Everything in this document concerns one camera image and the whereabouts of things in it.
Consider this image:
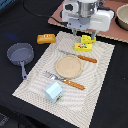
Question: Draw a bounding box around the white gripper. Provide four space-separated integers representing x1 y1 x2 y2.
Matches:
62 0 114 40

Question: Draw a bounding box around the yellow toy cheese wedge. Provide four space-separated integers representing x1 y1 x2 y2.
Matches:
81 35 96 44

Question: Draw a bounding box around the orange toy bread loaf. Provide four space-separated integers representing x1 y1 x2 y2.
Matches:
37 34 56 44

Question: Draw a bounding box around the yellow toy butter box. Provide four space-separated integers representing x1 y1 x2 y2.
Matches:
74 43 92 52

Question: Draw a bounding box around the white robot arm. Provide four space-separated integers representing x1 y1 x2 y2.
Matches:
62 0 114 38

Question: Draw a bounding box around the round wooden plate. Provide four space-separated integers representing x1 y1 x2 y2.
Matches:
55 55 83 79

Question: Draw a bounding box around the beige bowl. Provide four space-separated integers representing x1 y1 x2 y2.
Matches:
117 4 128 31

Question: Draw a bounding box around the grey toy frying pan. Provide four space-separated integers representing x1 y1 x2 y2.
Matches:
7 43 34 80

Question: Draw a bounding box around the light blue milk carton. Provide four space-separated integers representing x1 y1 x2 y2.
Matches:
44 82 63 103

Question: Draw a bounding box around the beige striped placemat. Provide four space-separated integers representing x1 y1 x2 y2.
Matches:
13 31 114 128

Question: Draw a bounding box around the toy knife wooden handle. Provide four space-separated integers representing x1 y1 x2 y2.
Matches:
57 49 98 64

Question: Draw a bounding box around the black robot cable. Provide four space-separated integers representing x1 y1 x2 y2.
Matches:
21 0 68 25

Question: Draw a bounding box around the toy fork wooden handle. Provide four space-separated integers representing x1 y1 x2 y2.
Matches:
44 71 85 90

